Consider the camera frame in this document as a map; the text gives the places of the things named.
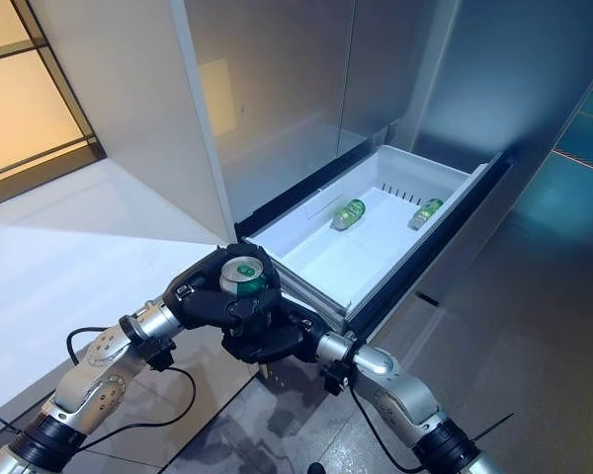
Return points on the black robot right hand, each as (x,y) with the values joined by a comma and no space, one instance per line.
(272,340)

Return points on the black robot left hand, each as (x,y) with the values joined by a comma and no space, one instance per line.
(202,301)

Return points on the green drink can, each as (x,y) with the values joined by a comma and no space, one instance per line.
(348,213)
(241,270)
(427,212)

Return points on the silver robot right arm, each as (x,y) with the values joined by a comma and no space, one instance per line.
(400,395)

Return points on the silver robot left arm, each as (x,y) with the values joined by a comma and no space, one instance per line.
(94,375)

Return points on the white fridge drawer bin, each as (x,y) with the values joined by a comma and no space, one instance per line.
(336,261)

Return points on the stainless steel fridge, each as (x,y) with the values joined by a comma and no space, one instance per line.
(301,74)

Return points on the white open freezer drawer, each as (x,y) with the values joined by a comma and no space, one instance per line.
(425,257)

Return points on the tall white cabinet panel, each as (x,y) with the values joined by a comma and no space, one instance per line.
(143,99)

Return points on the amber glass window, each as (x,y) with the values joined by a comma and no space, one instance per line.
(25,99)

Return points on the teal glass partition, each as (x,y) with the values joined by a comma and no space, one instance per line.
(588,133)

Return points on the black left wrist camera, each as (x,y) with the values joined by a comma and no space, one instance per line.
(160,356)

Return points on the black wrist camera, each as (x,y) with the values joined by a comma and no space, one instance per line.
(160,356)
(335,380)

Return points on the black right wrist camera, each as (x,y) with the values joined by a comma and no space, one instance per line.
(335,380)

